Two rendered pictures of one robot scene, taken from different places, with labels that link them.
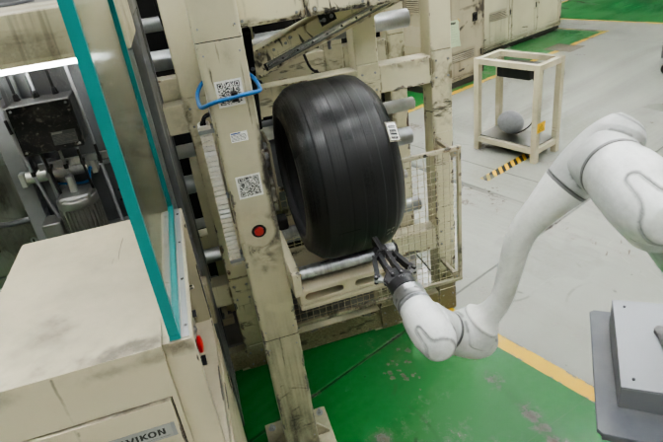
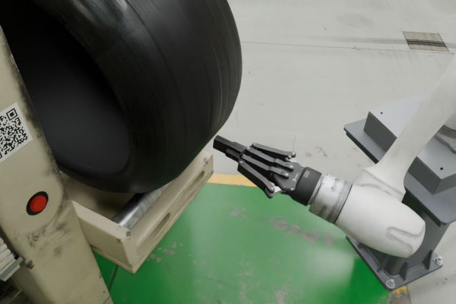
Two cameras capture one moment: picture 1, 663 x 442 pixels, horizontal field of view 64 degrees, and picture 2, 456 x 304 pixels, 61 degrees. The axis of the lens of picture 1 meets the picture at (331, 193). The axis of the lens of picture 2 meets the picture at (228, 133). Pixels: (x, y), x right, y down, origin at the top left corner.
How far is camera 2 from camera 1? 102 cm
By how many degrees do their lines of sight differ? 42
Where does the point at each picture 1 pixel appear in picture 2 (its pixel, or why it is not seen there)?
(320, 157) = (159, 40)
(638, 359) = (428, 150)
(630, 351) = not seen: hidden behind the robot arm
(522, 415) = (275, 229)
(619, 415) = (440, 201)
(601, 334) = (368, 142)
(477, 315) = (391, 178)
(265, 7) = not seen: outside the picture
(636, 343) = not seen: hidden behind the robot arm
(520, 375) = (251, 197)
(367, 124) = not seen: outside the picture
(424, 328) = (400, 226)
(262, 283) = (59, 272)
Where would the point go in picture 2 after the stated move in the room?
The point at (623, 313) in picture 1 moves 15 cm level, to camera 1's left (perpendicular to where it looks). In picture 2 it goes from (385, 118) to (365, 139)
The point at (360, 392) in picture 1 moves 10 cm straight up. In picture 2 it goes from (139, 292) to (136, 279)
